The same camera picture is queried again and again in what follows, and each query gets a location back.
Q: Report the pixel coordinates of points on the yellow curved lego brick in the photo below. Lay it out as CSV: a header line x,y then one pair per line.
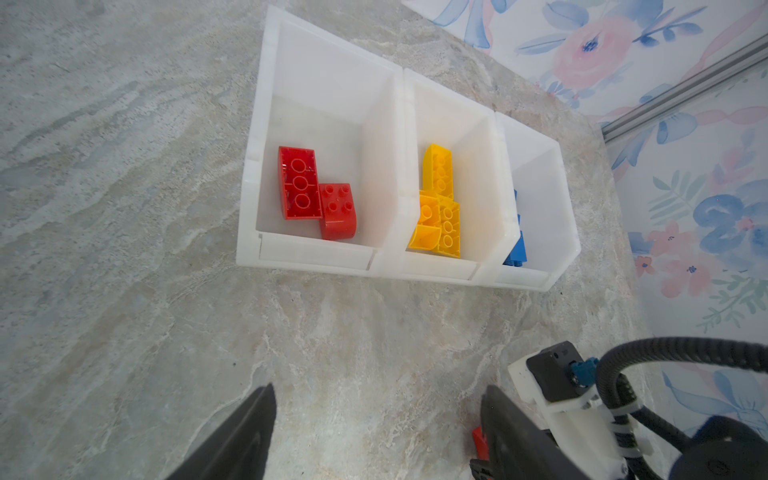
x,y
427,232

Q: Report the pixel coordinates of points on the blue lego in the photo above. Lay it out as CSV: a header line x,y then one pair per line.
x,y
518,255

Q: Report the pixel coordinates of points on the red square lego brick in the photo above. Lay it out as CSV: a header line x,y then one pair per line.
x,y
339,220

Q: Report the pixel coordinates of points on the small red lego brick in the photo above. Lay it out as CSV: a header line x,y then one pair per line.
x,y
481,444

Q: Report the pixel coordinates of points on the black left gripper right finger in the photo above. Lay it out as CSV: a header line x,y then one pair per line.
x,y
517,448

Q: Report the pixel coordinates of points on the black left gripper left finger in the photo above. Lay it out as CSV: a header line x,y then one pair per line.
x,y
238,448

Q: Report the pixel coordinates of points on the yellow long lego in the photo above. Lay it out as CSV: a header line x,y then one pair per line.
x,y
450,237
437,174

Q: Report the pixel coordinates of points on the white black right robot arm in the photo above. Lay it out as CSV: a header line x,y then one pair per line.
x,y
723,448

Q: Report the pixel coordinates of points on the white three-compartment bin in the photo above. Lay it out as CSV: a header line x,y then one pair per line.
x,y
370,123

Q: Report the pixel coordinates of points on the right aluminium corner post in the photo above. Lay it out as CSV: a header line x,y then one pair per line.
x,y
743,61

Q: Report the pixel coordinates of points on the red curved lego brick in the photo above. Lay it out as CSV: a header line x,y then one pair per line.
x,y
298,176

